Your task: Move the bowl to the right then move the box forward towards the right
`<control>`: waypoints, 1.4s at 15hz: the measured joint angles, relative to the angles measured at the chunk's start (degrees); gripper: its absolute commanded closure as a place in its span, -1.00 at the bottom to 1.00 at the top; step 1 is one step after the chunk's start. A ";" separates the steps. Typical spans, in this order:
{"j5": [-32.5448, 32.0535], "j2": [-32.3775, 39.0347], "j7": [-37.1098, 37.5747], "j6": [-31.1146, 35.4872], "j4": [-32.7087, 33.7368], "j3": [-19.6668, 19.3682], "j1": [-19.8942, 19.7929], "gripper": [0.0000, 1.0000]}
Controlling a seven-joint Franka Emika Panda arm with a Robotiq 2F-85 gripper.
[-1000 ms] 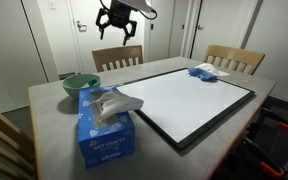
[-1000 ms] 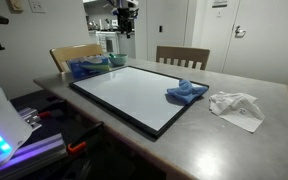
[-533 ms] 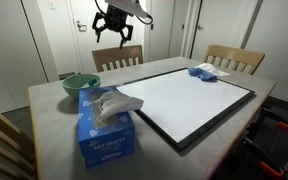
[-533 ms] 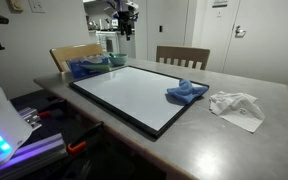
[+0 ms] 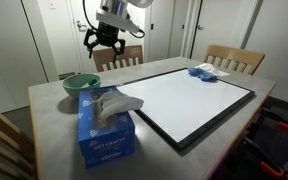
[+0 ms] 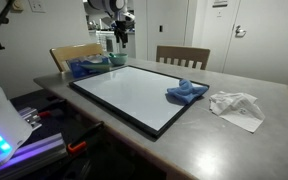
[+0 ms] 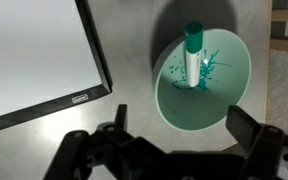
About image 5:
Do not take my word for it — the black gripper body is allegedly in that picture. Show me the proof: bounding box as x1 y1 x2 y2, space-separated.
95 20 122 47

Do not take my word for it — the green capped white marker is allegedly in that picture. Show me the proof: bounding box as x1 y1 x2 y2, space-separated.
79 78 98 89

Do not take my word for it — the white door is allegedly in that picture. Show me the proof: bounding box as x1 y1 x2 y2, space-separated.
66 0 147 74
190 0 252 63

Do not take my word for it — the green bowl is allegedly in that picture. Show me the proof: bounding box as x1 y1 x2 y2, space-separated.
62 73 102 100

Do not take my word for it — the wooden slat-back chair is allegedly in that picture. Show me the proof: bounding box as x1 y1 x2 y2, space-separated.
202 44 266 76
92 44 144 73
0 99 38 180

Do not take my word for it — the blue microfiber cloth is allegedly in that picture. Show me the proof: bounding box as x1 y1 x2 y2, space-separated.
187 67 218 82

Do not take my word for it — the white tissue sheet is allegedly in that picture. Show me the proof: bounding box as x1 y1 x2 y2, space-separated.
95 90 145 122

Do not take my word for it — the black cable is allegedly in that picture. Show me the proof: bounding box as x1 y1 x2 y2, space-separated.
81 0 100 32

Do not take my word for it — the blue tissue box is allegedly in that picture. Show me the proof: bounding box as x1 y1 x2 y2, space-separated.
77 85 137 169

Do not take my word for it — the orange black bar clamp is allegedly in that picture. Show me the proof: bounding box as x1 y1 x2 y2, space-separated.
260 109 288 133
242 136 287 178

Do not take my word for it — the white cloth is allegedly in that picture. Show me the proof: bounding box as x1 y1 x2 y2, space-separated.
194 62 232 78

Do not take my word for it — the silver lever door handle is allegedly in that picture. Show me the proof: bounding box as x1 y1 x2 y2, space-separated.
76 20 88 33

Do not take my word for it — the black framed whiteboard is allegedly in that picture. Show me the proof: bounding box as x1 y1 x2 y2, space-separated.
116 67 256 151

